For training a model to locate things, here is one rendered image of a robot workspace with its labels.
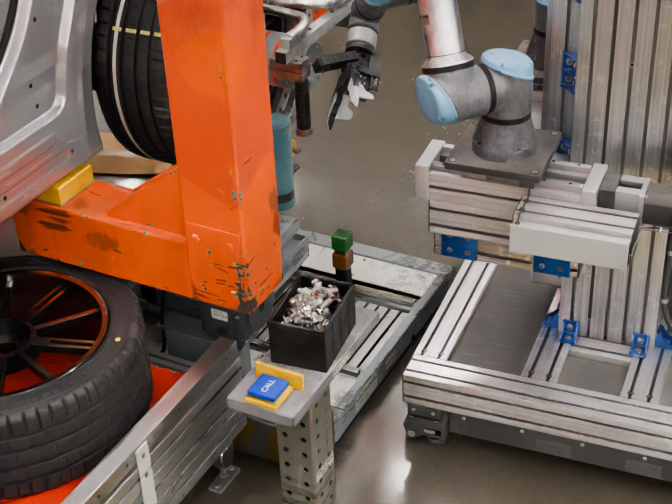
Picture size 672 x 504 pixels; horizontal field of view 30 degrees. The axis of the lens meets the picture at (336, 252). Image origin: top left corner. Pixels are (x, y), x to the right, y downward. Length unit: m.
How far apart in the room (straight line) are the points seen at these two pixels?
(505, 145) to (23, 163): 1.09
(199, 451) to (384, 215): 1.47
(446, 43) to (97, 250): 0.98
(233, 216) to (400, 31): 2.95
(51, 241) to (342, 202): 1.43
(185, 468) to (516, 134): 1.09
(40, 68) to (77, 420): 0.81
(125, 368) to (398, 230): 1.53
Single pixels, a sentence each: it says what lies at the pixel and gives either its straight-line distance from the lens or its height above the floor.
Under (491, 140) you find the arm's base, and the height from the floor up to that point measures 0.87.
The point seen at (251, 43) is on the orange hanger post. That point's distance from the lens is 2.66.
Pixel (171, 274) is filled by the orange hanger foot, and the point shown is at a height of 0.58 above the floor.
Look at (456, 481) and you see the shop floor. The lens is 3.22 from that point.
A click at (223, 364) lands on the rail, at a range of 3.03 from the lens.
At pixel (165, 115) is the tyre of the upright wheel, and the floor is 0.81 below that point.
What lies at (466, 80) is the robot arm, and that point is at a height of 1.03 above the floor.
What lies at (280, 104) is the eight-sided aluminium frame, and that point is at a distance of 3.56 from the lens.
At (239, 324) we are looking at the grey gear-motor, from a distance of 3.24.
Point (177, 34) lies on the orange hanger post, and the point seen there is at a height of 1.20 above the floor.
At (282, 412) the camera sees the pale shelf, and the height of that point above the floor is 0.45.
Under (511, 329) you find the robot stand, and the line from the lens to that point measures 3.36.
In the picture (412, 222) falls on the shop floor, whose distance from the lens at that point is 4.20.
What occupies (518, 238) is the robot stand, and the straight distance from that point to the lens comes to 2.83.
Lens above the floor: 2.22
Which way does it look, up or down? 33 degrees down
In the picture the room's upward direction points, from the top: 3 degrees counter-clockwise
